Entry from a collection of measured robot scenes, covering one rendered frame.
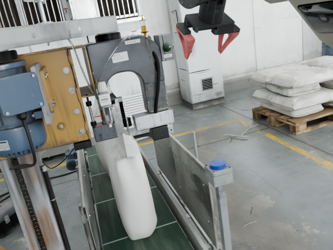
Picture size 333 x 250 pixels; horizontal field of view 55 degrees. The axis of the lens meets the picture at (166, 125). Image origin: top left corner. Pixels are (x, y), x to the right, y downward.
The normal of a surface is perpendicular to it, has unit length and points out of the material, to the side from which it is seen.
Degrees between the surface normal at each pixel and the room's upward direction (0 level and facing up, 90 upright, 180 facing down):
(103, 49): 90
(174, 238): 0
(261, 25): 90
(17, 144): 91
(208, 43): 90
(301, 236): 0
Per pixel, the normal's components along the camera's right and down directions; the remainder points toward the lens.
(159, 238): -0.15, -0.94
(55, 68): 0.29, 0.26
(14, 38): 0.82, 0.06
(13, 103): 0.66, 0.14
